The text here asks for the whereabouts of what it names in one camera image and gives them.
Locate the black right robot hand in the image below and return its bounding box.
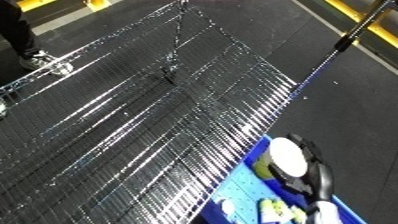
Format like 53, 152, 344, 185
266, 132, 338, 205

